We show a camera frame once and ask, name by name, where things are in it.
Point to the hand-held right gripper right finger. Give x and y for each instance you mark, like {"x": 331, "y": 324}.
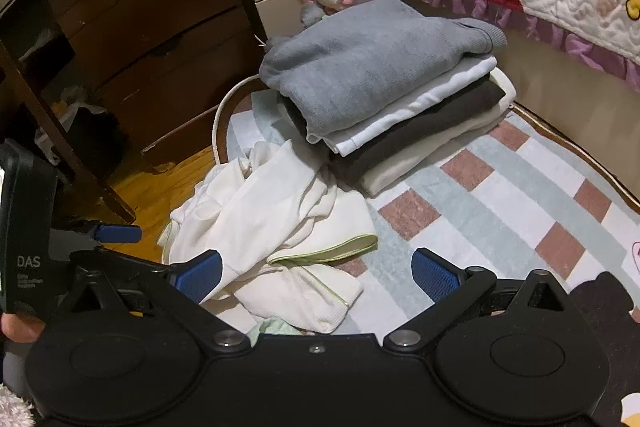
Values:
{"x": 435, "y": 274}

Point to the dark brown folded garment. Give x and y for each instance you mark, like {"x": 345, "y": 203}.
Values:
{"x": 400, "y": 142}

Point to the checked rug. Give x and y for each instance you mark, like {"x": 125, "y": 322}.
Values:
{"x": 500, "y": 187}

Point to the cream folded garment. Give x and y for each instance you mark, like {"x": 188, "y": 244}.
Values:
{"x": 415, "y": 167}

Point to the person's left hand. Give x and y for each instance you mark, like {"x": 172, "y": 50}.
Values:
{"x": 14, "y": 325}

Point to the white cardigan green trim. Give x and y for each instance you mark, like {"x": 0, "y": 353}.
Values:
{"x": 270, "y": 217}

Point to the dark wooden table leg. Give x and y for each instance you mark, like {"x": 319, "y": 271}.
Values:
{"x": 45, "y": 117}

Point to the beige bed base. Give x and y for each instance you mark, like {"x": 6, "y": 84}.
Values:
{"x": 575, "y": 77}

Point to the dark wooden dresser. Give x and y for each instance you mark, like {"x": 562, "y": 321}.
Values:
{"x": 150, "y": 22}

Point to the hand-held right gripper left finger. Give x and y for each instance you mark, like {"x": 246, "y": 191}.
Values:
{"x": 197, "y": 277}

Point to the black bin with bag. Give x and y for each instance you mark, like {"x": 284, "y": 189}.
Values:
{"x": 95, "y": 132}

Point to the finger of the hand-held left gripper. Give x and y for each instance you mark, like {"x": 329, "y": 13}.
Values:
{"x": 117, "y": 234}

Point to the grey folded sweater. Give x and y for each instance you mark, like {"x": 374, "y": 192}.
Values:
{"x": 360, "y": 57}

